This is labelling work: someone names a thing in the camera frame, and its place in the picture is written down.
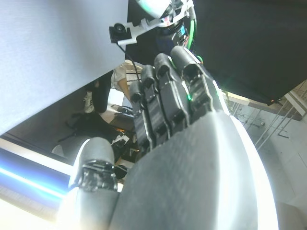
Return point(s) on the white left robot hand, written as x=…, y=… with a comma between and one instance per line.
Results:
x=192, y=179

